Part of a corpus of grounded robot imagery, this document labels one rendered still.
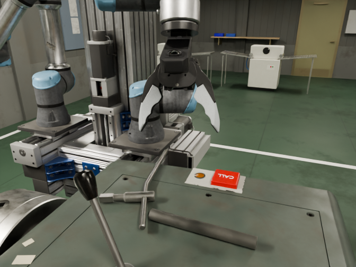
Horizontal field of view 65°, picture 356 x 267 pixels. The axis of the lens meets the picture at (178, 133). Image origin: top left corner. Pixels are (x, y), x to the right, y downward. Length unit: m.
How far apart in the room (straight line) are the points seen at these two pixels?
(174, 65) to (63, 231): 0.36
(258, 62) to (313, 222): 6.58
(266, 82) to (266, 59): 0.53
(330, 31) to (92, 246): 9.21
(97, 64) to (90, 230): 0.83
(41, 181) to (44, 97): 0.38
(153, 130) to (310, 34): 8.55
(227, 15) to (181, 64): 9.28
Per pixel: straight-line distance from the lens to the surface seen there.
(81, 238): 0.56
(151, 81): 0.53
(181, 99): 1.05
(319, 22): 9.44
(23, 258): 0.56
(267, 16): 9.52
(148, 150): 1.06
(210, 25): 9.84
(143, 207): 0.57
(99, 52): 1.25
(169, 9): 0.54
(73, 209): 0.63
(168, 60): 0.44
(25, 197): 0.75
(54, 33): 1.47
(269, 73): 7.11
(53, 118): 1.40
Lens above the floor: 1.61
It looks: 22 degrees down
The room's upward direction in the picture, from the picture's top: straight up
